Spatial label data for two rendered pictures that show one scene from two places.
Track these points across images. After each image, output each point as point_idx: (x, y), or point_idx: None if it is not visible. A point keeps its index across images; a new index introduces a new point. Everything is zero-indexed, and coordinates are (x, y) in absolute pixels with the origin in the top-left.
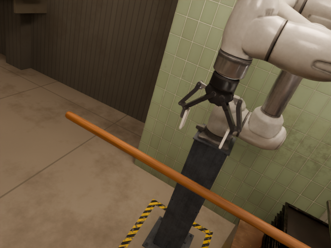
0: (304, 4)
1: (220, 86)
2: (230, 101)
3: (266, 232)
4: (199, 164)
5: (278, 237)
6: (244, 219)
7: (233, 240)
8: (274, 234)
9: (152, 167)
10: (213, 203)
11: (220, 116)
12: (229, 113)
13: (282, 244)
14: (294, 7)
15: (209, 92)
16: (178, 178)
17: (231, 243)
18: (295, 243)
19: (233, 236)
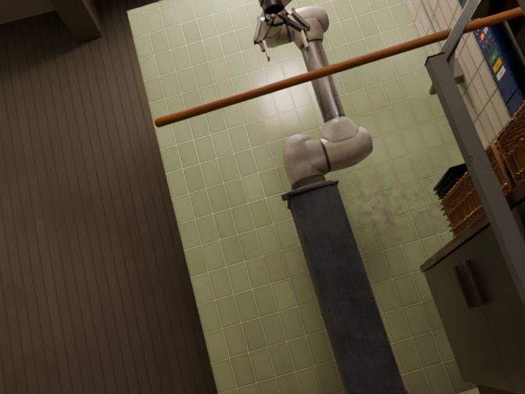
0: None
1: (273, 2)
2: (287, 13)
3: (386, 51)
4: (319, 221)
5: (394, 46)
6: (365, 56)
7: (431, 256)
8: (391, 47)
9: (270, 87)
10: (337, 68)
11: (296, 153)
12: (293, 20)
13: (457, 176)
14: (280, 26)
15: (269, 17)
16: (297, 76)
17: (433, 261)
18: (406, 41)
19: (430, 263)
